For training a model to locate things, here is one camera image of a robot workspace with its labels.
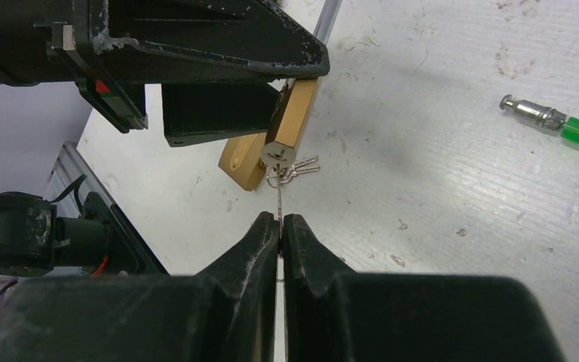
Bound green cable lock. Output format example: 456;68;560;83
498;94;579;151

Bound long-shackle brass padlock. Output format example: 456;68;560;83
260;0;345;171

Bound keys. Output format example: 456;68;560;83
265;155;320;237

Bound short brass padlock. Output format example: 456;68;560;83
218;133;267;192

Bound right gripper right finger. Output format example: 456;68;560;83
282;214;564;361

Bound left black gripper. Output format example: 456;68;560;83
0;1;148;133

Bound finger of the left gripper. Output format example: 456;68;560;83
161;83;280;148
89;1;330;84

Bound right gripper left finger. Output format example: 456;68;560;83
0;212;279;361

